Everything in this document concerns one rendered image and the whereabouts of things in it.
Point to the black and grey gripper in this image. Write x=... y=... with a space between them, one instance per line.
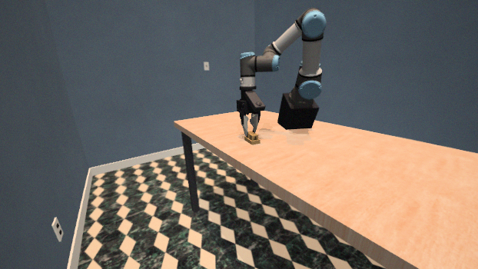
x=244 y=108

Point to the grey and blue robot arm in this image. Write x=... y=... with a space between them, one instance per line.
x=312 y=26

